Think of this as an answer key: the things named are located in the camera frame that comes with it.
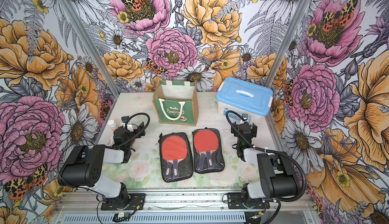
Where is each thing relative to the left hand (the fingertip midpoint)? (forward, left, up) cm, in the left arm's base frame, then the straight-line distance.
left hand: (136, 126), depth 94 cm
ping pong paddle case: (-19, -26, -4) cm, 32 cm away
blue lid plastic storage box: (+12, -67, +12) cm, 69 cm away
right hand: (-1, -65, +2) cm, 65 cm away
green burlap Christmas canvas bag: (+6, -26, +16) cm, 31 cm away
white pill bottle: (+2, +15, 0) cm, 16 cm away
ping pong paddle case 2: (-14, -44, -5) cm, 46 cm away
